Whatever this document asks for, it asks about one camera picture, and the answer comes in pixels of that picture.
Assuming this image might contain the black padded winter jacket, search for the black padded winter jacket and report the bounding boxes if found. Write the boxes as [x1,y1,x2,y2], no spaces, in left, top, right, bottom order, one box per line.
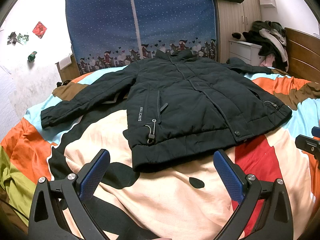
[41,49,292,173]

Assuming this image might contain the pile of clothes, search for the pile of clothes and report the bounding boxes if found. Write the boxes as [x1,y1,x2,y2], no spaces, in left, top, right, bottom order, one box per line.
[242,21,289,71]

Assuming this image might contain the colourful patchwork bed cover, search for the colourful patchwork bed cover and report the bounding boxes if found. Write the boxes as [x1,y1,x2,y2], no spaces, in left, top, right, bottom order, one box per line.
[1,70,319,239]

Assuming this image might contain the wooden headboard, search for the wooden headboard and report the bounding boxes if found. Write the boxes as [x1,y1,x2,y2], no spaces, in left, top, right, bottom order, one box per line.
[285,27,320,83]

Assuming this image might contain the white drawer cabinet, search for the white drawer cabinet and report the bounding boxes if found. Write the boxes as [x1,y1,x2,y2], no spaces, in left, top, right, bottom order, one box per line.
[229,40,266,66]

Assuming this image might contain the wooden wardrobe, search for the wooden wardrobe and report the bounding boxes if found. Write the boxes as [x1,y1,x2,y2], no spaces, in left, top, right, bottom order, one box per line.
[215,0,261,63]

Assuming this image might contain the small wooden side table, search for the small wooden side table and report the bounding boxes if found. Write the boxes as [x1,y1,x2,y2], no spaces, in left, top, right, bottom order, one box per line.
[56,54,81,82]

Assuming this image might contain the blue fabric wardrobe cover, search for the blue fabric wardrobe cover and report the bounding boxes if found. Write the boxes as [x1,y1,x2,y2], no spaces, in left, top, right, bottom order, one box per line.
[65,0,216,74]

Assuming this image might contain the green wall hook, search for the green wall hook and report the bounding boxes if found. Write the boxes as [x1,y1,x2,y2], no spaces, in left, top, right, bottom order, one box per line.
[28,51,37,62]

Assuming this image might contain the dark wall stickers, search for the dark wall stickers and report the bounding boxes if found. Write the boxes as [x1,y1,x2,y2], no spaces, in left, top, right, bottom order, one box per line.
[7,32,29,45]

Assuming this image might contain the red wall decoration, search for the red wall decoration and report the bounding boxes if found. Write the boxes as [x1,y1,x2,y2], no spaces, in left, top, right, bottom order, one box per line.
[33,22,47,38]

